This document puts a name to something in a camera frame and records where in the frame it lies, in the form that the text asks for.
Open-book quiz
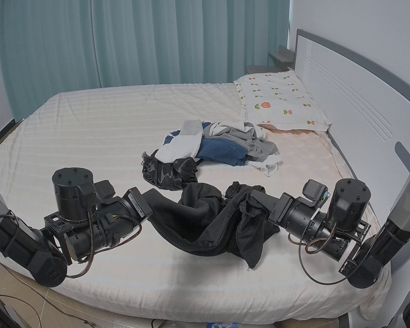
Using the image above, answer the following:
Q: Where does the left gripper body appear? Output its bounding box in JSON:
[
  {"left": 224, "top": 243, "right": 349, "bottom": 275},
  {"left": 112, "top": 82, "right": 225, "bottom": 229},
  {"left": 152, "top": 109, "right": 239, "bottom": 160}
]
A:
[{"left": 99, "top": 187, "right": 154, "bottom": 250}]

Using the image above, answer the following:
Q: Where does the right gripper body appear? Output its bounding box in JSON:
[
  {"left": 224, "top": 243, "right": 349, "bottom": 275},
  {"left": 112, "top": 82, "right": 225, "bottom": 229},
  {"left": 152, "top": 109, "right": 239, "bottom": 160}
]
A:
[{"left": 267, "top": 192, "right": 329, "bottom": 249}]

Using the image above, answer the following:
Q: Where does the black T-shirt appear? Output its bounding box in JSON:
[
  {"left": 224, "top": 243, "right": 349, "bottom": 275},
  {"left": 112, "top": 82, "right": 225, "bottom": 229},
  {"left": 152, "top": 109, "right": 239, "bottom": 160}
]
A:
[{"left": 142, "top": 181, "right": 281, "bottom": 270}]

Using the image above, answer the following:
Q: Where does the bed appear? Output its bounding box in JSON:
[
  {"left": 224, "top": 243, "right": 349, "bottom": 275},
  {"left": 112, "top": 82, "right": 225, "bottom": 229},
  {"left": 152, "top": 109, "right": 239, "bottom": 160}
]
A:
[{"left": 0, "top": 29, "right": 410, "bottom": 322}]

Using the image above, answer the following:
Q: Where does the pile of clothes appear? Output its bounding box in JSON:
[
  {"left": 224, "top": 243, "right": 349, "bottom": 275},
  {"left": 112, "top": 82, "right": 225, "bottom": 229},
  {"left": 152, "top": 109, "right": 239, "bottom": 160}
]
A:
[{"left": 156, "top": 118, "right": 283, "bottom": 178}]

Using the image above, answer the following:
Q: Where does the black shiny garment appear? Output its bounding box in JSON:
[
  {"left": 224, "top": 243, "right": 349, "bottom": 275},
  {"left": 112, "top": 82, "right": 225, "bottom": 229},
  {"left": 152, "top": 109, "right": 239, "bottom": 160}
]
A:
[{"left": 141, "top": 149, "right": 201, "bottom": 191}]

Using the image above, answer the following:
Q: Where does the white printed pillow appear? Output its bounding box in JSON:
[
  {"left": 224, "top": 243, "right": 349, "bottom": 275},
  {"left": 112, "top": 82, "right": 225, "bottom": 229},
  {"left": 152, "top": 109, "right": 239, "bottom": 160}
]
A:
[{"left": 233, "top": 68, "right": 332, "bottom": 132}]

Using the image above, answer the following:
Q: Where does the grey bedside table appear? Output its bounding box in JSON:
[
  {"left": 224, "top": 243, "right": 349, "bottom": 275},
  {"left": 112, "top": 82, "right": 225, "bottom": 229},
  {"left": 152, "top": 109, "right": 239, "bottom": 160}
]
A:
[{"left": 245, "top": 45, "right": 297, "bottom": 77}]

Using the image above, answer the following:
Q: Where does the blue-green curtain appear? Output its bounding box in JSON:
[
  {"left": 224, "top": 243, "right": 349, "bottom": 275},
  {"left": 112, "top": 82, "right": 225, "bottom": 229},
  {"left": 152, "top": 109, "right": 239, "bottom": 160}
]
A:
[
  {"left": 90, "top": 0, "right": 292, "bottom": 89},
  {"left": 0, "top": 0, "right": 101, "bottom": 124}
]

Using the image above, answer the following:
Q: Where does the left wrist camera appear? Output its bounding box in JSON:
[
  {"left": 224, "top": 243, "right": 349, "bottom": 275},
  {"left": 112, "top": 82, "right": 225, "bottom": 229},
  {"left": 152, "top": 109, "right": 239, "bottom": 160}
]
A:
[{"left": 93, "top": 180, "right": 116, "bottom": 206}]

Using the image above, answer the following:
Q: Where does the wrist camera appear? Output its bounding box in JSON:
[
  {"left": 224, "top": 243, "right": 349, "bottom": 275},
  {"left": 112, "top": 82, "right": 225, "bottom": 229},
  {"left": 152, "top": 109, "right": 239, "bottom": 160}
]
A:
[
  {"left": 93, "top": 180, "right": 116, "bottom": 206},
  {"left": 301, "top": 180, "right": 329, "bottom": 206}
]

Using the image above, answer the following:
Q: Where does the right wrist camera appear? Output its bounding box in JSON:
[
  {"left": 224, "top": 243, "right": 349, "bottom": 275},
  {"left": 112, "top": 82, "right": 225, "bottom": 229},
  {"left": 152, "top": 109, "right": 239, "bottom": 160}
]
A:
[{"left": 301, "top": 180, "right": 329, "bottom": 206}]

